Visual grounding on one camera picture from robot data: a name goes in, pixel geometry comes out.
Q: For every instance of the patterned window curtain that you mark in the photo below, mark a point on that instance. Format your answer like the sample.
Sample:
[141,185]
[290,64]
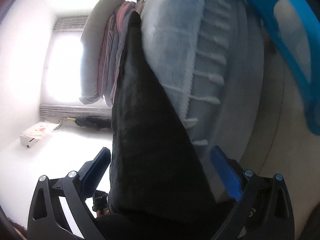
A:
[64,112]

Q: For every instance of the white cardboard box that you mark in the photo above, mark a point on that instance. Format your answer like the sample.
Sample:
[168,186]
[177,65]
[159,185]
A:
[37,132]

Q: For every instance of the stack of folded quilts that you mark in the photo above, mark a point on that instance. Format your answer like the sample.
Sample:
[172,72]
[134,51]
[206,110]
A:
[112,48]

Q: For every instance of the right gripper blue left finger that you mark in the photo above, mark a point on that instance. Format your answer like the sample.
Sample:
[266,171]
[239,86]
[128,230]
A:
[46,217]

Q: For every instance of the blue plastic stool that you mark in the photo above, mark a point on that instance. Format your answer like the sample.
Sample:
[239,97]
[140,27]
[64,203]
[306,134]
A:
[293,26]

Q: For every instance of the grey checked bed mattress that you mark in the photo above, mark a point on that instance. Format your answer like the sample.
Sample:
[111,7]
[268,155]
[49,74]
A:
[209,57]

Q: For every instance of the black coat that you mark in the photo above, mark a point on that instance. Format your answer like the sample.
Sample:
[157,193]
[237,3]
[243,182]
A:
[158,189]

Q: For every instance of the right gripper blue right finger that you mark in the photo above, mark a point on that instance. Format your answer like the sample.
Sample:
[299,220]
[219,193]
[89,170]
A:
[263,207]

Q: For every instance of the left hand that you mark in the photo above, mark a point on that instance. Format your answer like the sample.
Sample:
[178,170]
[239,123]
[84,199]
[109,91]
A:
[102,212]

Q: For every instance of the dark clothes hanging on rack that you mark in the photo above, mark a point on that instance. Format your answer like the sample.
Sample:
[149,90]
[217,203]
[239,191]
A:
[94,122]

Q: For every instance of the grey pillow on top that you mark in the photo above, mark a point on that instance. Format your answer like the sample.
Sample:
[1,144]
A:
[92,44]

